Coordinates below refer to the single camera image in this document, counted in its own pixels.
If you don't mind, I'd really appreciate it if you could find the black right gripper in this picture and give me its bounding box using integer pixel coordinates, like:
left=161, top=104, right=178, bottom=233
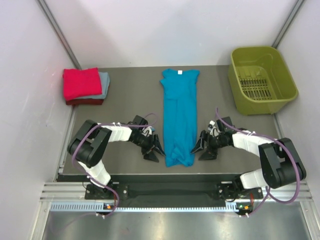
left=191, top=129, right=229, bottom=160

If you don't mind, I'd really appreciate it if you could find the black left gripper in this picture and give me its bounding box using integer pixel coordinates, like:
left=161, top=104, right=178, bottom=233
left=132, top=133, right=166, bottom=163

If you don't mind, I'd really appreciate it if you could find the turquoise t-shirt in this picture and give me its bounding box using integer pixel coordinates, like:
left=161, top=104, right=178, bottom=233
left=160, top=68, right=200, bottom=167

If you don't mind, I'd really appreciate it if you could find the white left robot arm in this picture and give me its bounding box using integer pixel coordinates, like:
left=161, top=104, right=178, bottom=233
left=67, top=115, right=165, bottom=199

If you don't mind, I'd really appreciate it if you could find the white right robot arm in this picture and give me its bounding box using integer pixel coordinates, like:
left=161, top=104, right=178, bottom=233
left=191, top=117, right=307, bottom=198

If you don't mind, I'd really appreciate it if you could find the dark red folded t-shirt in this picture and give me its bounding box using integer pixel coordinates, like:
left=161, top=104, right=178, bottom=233
left=65, top=98, right=104, bottom=106

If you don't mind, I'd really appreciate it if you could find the light blue folded t-shirt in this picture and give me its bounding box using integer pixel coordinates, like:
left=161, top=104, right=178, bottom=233
left=83, top=72, right=110, bottom=100

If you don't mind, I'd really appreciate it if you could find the green plastic basket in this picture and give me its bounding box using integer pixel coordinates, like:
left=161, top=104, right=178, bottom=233
left=228, top=46, right=299, bottom=116

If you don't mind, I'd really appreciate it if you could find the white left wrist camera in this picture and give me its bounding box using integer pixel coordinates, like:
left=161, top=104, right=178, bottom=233
left=142, top=126, right=155, bottom=137

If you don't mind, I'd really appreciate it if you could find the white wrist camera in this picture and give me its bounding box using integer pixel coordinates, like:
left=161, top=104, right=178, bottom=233
left=142, top=126, right=155, bottom=137
left=208, top=120, right=220, bottom=137

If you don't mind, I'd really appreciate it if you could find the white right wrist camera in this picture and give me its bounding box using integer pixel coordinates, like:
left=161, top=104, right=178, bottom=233
left=208, top=120, right=220, bottom=137

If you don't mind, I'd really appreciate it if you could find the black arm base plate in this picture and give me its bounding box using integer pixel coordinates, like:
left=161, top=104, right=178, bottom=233
left=84, top=181, right=263, bottom=201

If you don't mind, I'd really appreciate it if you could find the grey slotted cable duct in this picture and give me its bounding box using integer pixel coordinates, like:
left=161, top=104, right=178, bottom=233
left=50, top=201, right=254, bottom=212

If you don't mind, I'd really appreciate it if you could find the aluminium frame rail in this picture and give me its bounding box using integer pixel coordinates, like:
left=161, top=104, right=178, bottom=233
left=39, top=180, right=314, bottom=202

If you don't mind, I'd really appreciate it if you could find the left aluminium corner post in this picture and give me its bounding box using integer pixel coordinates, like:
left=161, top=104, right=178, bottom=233
left=36, top=0, right=82, bottom=70

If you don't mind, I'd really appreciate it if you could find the aluminium corner post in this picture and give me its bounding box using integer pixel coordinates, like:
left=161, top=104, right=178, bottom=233
left=271, top=0, right=306, bottom=49
left=36, top=0, right=82, bottom=70

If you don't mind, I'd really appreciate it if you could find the right aluminium corner post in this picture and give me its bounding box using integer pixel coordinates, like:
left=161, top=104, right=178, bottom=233
left=271, top=0, right=306, bottom=49

